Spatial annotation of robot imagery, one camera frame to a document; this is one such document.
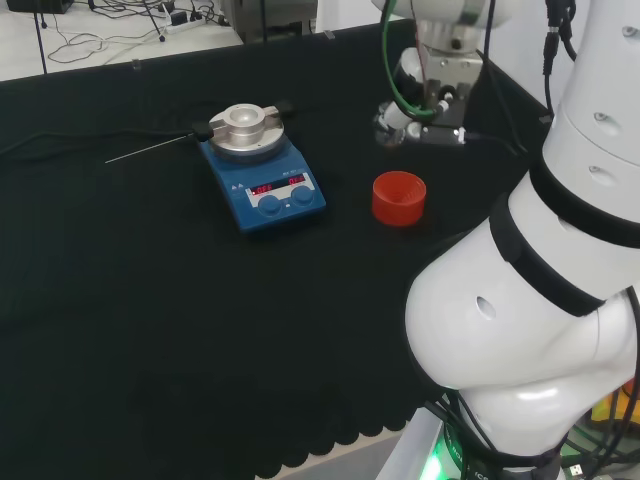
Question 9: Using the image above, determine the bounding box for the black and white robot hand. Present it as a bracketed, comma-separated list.
[372, 47, 486, 149]

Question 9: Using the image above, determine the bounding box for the clear glass round-bottom flask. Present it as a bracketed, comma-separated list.
[373, 115, 407, 149]

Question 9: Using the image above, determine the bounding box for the heater with blue base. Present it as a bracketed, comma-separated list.
[193, 99, 329, 236]

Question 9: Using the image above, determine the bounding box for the white power strip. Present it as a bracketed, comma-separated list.
[166, 16, 206, 35]

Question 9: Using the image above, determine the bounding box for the black tripod leg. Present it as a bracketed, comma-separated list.
[142, 0, 168, 43]

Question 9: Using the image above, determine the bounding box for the thin metal probe rod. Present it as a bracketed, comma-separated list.
[104, 130, 201, 165]

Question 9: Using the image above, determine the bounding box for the black bench cloth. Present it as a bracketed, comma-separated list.
[0, 14, 554, 480]

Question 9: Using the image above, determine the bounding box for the black tripod pole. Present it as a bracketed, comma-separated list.
[32, 0, 49, 76]

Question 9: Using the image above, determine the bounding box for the black box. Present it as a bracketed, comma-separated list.
[6, 0, 75, 15]

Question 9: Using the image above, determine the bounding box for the green robot cable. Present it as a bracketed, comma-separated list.
[378, 0, 437, 122]

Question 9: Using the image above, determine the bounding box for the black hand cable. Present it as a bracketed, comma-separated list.
[464, 130, 529, 157]

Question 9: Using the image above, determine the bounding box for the red plastic flask ring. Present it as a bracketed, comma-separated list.
[371, 170, 428, 228]

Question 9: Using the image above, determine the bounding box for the black heater cable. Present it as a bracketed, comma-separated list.
[0, 127, 199, 157]

